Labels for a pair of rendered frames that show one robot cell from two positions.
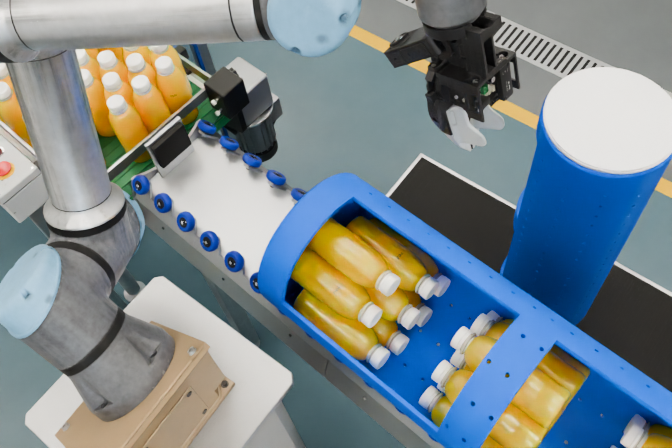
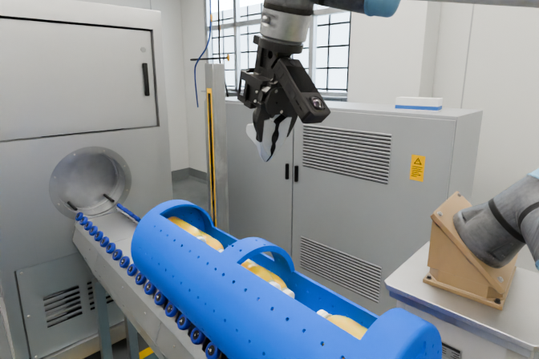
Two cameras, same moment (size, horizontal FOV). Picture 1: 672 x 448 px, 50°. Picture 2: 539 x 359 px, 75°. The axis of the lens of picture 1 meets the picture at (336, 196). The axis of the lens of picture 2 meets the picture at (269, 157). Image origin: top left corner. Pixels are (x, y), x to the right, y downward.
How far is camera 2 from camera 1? 1.34 m
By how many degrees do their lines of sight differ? 109
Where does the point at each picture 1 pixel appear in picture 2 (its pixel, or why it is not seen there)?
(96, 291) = (516, 200)
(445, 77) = not seen: hidden behind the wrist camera
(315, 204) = (397, 326)
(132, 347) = (476, 209)
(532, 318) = (229, 262)
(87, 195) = not seen: outside the picture
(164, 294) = (519, 332)
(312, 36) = not seen: outside the picture
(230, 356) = (434, 293)
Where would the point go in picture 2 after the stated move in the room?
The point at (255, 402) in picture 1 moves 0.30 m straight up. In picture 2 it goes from (405, 275) to (415, 162)
